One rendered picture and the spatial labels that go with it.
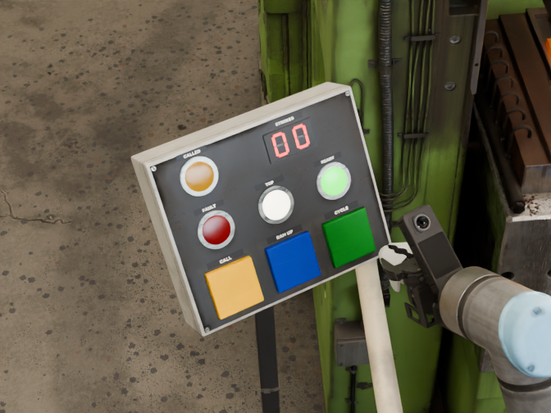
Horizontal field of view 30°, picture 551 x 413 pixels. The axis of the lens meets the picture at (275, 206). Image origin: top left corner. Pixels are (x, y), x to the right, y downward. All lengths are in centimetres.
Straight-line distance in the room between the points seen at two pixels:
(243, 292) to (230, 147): 22
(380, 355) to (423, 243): 59
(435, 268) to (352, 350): 91
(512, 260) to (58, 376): 134
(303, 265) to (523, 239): 44
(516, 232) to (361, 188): 34
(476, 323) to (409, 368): 117
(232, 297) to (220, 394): 112
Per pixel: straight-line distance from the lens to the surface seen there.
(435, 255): 136
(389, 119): 181
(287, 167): 153
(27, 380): 276
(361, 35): 172
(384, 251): 148
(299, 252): 156
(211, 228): 150
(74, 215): 311
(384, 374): 189
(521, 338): 120
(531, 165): 179
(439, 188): 199
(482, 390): 218
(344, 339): 223
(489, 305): 125
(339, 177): 157
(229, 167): 150
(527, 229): 181
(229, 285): 153
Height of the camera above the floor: 219
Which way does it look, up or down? 46 degrees down
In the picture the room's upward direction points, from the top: 3 degrees counter-clockwise
